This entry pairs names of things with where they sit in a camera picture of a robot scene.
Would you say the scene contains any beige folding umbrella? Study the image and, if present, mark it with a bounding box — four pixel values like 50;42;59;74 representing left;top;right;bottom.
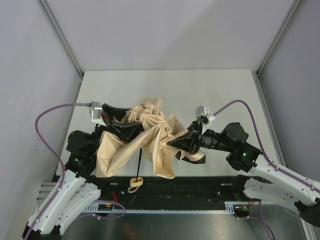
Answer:
94;96;207;194

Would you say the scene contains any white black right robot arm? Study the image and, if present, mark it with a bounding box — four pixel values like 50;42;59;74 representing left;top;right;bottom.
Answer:
167;121;320;227

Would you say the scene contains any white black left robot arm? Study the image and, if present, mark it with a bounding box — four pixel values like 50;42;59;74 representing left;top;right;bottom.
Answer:
22;101;144;240

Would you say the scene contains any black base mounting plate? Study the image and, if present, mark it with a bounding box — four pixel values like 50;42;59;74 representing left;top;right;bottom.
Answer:
89;176;251;210

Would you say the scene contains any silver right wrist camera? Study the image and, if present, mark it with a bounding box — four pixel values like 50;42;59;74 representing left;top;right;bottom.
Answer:
195;105;215;134

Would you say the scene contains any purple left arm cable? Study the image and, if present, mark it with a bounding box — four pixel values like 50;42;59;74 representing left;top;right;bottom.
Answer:
24;101;126;238

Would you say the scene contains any grey slotted cable duct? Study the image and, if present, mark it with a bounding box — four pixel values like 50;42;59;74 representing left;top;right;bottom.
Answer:
81;201;250;216

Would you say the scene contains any right aluminium corner post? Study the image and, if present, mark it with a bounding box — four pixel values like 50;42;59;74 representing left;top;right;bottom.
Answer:
256;0;307;76

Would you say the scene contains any aluminium corner post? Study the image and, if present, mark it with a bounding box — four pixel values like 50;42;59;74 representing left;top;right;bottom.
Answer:
256;0;307;76
37;0;85;77

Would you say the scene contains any left aluminium corner post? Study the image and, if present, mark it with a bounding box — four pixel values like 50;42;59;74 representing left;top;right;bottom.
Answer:
37;0;85;77

